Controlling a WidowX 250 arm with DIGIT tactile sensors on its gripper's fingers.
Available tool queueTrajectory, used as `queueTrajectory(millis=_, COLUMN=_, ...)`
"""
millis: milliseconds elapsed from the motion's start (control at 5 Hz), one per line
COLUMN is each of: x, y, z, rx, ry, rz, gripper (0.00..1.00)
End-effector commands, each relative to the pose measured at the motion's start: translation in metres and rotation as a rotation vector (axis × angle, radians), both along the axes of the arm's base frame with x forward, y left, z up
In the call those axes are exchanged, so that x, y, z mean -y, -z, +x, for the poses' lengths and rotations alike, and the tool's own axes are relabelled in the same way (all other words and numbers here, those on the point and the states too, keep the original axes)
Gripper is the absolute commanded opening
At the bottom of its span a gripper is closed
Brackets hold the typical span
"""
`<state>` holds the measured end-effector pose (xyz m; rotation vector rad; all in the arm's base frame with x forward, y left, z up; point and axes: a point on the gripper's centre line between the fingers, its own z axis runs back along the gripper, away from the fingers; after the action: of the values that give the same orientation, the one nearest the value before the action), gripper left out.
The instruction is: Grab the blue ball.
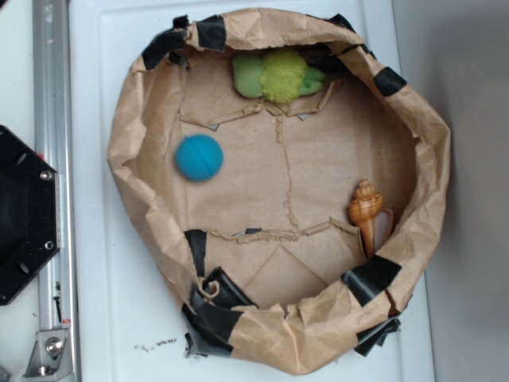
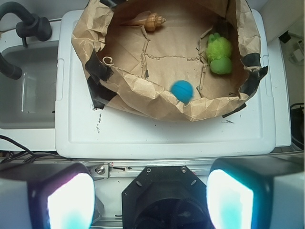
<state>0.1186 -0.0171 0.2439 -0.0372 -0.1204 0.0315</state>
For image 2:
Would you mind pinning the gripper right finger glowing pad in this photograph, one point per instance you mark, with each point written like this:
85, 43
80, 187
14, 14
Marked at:
257, 192

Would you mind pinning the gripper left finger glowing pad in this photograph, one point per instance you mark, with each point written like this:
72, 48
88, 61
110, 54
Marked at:
46, 196

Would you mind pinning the blue ball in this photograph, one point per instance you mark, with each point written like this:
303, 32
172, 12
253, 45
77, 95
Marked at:
182, 90

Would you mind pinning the white plastic bin lid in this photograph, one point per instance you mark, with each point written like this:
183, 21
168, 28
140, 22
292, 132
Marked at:
81, 131

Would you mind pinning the grey sink basin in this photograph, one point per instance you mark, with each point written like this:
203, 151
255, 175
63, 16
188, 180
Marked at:
29, 102

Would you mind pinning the green fuzzy plush toy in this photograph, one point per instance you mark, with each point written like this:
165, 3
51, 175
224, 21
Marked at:
218, 53

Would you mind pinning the brown paper bag basket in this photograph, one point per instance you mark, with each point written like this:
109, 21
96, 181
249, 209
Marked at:
131, 69

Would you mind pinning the black faucet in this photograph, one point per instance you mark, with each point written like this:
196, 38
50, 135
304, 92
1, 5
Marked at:
31, 25

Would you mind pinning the brown conch seashell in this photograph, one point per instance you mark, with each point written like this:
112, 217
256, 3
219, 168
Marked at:
150, 21

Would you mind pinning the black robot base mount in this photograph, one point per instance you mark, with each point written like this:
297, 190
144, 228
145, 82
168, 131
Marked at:
165, 198

